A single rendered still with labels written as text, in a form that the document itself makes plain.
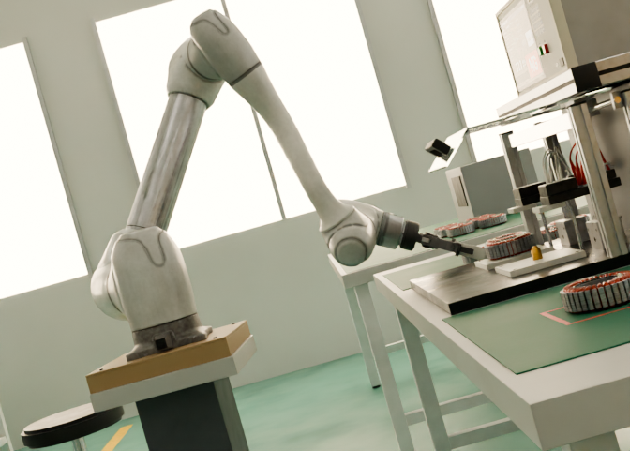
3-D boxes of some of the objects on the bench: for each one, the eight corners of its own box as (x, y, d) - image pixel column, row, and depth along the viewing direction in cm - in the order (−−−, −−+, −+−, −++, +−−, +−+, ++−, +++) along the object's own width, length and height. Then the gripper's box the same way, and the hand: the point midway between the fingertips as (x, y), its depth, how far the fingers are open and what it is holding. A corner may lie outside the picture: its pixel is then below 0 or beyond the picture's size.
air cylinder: (569, 245, 220) (562, 221, 220) (561, 244, 227) (554, 220, 227) (592, 239, 220) (585, 215, 220) (582, 238, 227) (576, 215, 227)
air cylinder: (603, 248, 196) (595, 221, 196) (592, 248, 203) (584, 221, 203) (627, 242, 196) (620, 215, 196) (615, 241, 203) (608, 215, 203)
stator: (497, 261, 217) (492, 245, 217) (481, 261, 228) (476, 245, 228) (545, 247, 219) (540, 231, 219) (526, 247, 230) (522, 232, 230)
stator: (560, 320, 142) (553, 294, 142) (571, 305, 153) (564, 281, 153) (640, 303, 138) (633, 277, 138) (646, 289, 148) (639, 264, 148)
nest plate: (511, 278, 192) (509, 271, 192) (496, 273, 207) (494, 267, 207) (586, 256, 192) (584, 249, 192) (565, 253, 207) (564, 248, 207)
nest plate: (487, 270, 216) (486, 264, 216) (475, 266, 231) (473, 262, 231) (554, 251, 216) (553, 246, 216) (538, 248, 231) (536, 244, 231)
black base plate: (451, 315, 179) (447, 303, 179) (412, 289, 243) (409, 279, 243) (703, 244, 180) (699, 232, 180) (597, 236, 244) (594, 227, 244)
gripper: (408, 219, 245) (493, 241, 244) (402, 218, 270) (480, 238, 269) (400, 249, 245) (486, 271, 244) (396, 245, 270) (472, 264, 269)
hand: (478, 252), depth 257 cm, fingers open, 13 cm apart
